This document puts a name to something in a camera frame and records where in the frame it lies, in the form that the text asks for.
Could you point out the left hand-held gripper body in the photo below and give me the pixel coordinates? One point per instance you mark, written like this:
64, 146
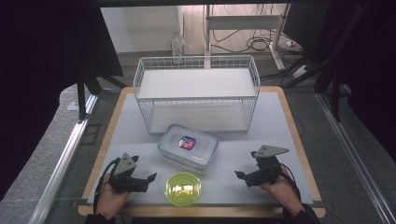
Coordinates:
124, 180

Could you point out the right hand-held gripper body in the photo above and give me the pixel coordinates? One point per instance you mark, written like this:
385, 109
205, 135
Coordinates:
269, 171

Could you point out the green round lidded container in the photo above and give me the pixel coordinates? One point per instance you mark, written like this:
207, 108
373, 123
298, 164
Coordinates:
183, 189

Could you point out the person's left hand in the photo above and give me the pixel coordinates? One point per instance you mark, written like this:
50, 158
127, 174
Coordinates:
109, 200

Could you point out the person's right hand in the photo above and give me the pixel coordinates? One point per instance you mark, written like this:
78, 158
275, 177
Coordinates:
285, 193

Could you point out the grey table mat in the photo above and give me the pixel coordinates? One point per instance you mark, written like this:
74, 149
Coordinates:
236, 155

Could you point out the clear lidded plastic container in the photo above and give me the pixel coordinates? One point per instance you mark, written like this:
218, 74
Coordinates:
199, 149

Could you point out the black metal stand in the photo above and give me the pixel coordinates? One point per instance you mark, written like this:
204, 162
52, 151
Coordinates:
334, 90
82, 93

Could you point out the white power strip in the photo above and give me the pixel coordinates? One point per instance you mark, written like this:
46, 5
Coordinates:
300, 71

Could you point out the clear plastic bottle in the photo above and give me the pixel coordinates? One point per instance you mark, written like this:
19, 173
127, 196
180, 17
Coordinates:
178, 43

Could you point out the black curtain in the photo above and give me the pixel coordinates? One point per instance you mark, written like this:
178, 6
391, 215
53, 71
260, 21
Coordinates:
37, 62
370, 62

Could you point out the aluminium rail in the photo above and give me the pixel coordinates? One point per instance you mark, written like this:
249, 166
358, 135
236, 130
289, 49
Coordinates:
62, 161
358, 155

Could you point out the white metal desk frame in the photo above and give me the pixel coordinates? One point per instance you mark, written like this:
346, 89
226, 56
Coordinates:
243, 22

